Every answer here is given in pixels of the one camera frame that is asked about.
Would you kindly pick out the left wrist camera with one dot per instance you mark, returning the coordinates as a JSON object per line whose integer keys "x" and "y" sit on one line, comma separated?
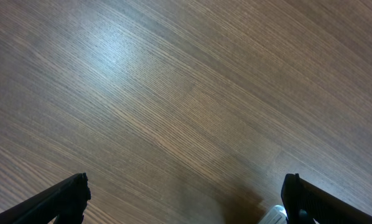
{"x": 275, "y": 215}

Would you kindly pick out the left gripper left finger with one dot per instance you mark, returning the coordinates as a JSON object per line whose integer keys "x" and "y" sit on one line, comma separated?
{"x": 63, "y": 203}

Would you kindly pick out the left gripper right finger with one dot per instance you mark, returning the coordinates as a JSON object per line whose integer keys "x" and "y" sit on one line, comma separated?
{"x": 306, "y": 203}

